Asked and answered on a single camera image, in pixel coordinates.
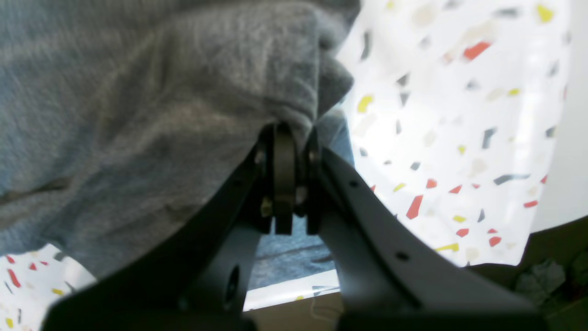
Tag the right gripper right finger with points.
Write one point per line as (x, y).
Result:
(389, 279)

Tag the terrazzo pattern tablecloth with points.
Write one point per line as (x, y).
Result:
(453, 116)

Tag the grey t-shirt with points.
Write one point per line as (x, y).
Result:
(121, 118)

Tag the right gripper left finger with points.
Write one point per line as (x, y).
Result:
(197, 279)

